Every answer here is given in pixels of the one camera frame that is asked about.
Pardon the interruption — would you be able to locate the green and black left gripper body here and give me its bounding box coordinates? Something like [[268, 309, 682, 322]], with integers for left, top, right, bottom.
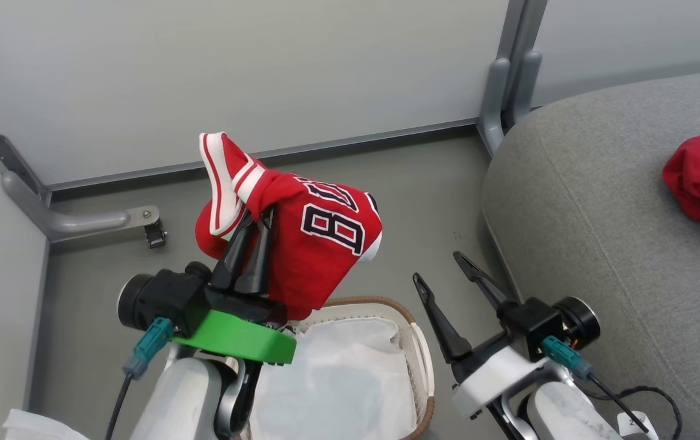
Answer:
[[172, 287, 297, 366]]

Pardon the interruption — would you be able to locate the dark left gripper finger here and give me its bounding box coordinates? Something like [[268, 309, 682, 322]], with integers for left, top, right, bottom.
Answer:
[[235, 208, 275, 298], [210, 211, 258, 292]]

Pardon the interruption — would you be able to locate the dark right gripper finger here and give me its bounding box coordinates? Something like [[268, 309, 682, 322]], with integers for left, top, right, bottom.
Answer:
[[413, 273, 473, 365], [453, 251, 516, 313]]

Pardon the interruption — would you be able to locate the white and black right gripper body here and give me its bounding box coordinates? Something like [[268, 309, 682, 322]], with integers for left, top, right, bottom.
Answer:
[[450, 333, 550, 420]]

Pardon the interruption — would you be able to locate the red jersey with number 8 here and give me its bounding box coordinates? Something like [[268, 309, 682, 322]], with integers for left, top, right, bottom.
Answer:
[[194, 131, 385, 322]]

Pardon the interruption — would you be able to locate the grey fabric sofa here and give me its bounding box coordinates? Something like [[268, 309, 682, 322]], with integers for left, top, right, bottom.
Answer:
[[481, 66, 700, 440]]

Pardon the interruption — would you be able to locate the woven laundry basket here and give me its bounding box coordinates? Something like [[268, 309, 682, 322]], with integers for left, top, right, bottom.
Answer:
[[237, 296, 437, 440]]

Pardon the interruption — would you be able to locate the black caster wheel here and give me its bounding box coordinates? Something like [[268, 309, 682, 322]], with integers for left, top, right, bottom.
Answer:
[[145, 218, 168, 250]]

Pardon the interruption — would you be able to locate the white basket liner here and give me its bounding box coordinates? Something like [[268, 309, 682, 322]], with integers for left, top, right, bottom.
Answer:
[[249, 317, 419, 440]]

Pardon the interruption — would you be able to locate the white paper tag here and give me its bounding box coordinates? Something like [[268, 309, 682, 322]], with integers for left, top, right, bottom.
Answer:
[[617, 411, 660, 440]]

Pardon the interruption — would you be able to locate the long grey partition foot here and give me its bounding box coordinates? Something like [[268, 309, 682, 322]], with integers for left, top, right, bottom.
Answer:
[[1, 170, 161, 243]]

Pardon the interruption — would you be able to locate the white plastic cover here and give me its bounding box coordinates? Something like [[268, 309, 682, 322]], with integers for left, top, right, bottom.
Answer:
[[2, 408, 89, 440]]

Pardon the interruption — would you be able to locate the teal right cable connector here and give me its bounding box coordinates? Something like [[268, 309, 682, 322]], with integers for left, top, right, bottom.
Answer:
[[541, 335, 596, 380]]

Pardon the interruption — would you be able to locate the teal cable connector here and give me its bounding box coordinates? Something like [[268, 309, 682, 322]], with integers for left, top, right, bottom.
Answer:
[[122, 317, 175, 380], [541, 335, 596, 380]]

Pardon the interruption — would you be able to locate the teal left cable connector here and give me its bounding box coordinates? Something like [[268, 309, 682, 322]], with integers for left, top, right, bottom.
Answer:
[[122, 317, 175, 380]]

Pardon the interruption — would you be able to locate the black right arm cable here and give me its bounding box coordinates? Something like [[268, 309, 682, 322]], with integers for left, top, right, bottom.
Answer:
[[587, 373, 684, 440]]

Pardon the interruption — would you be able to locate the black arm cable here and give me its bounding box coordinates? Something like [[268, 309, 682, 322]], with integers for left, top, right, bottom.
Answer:
[[587, 373, 684, 440], [104, 372, 135, 440]]

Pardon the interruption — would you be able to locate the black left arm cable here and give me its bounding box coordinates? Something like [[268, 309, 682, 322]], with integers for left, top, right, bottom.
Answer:
[[104, 372, 135, 440]]

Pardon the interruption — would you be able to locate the grey partition base rail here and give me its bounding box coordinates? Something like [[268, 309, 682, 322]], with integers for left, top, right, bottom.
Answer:
[[46, 118, 480, 191]]

